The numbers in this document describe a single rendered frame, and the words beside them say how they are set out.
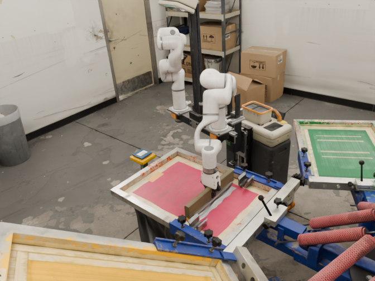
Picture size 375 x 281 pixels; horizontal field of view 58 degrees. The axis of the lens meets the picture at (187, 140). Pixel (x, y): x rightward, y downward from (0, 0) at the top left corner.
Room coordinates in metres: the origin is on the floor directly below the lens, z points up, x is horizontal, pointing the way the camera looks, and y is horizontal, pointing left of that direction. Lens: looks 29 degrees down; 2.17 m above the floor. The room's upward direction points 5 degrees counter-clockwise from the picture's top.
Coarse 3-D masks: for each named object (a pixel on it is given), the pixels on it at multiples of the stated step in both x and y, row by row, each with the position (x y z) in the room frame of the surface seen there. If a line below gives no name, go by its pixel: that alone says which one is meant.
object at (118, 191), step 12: (168, 156) 1.92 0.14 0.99; (180, 156) 1.96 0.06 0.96; (192, 156) 1.90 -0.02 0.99; (144, 168) 1.80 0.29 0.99; (156, 168) 1.83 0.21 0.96; (228, 168) 1.72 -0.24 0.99; (132, 180) 1.68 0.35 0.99; (120, 192) 1.57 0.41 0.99; (276, 192) 1.46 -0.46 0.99; (132, 204) 1.47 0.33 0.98; (144, 204) 1.45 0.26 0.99; (156, 216) 1.34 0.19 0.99; (168, 216) 1.33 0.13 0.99; (252, 216) 1.28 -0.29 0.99; (240, 228) 1.21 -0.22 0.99; (228, 240) 1.14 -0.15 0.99
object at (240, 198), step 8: (168, 168) 1.83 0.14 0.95; (176, 168) 1.82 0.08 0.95; (184, 168) 1.81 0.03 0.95; (192, 168) 1.81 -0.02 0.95; (168, 176) 1.74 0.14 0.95; (200, 176) 1.71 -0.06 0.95; (232, 184) 1.61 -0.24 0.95; (232, 192) 1.53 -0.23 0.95; (240, 192) 1.52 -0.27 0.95; (248, 192) 1.52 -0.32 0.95; (224, 200) 1.47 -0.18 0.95; (232, 200) 1.46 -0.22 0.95; (240, 200) 1.46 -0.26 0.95; (248, 200) 1.45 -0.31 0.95; (232, 208) 1.40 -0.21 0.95; (240, 208) 1.39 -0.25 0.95
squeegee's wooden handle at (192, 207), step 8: (224, 176) 1.55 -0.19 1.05; (232, 176) 1.60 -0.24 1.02; (224, 184) 1.54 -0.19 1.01; (200, 192) 1.43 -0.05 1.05; (208, 192) 1.43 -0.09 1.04; (216, 192) 1.48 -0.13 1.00; (192, 200) 1.37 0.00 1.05; (200, 200) 1.38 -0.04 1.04; (208, 200) 1.43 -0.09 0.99; (184, 208) 1.33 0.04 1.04; (192, 208) 1.33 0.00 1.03
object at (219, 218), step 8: (144, 184) 1.68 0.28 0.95; (152, 184) 1.67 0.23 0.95; (160, 184) 1.67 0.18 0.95; (136, 192) 1.60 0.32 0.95; (144, 192) 1.60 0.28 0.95; (152, 200) 1.52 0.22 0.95; (160, 200) 1.51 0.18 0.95; (168, 208) 1.44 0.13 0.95; (176, 208) 1.43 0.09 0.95; (216, 208) 1.41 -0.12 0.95; (224, 208) 1.40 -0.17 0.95; (208, 216) 1.35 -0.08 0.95; (216, 216) 1.34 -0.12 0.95; (224, 216) 1.34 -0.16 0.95; (232, 216) 1.33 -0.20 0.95; (208, 224) 1.29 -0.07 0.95; (216, 224) 1.29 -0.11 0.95; (224, 224) 1.28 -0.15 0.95; (216, 232) 1.23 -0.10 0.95
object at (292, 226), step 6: (282, 222) 1.17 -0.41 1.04; (288, 222) 1.17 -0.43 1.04; (294, 222) 1.16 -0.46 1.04; (276, 228) 1.17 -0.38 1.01; (282, 228) 1.15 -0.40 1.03; (288, 228) 1.13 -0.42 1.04; (294, 228) 1.13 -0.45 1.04; (300, 228) 1.13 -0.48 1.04; (306, 228) 1.13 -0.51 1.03; (288, 234) 1.13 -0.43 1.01; (294, 234) 1.11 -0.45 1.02
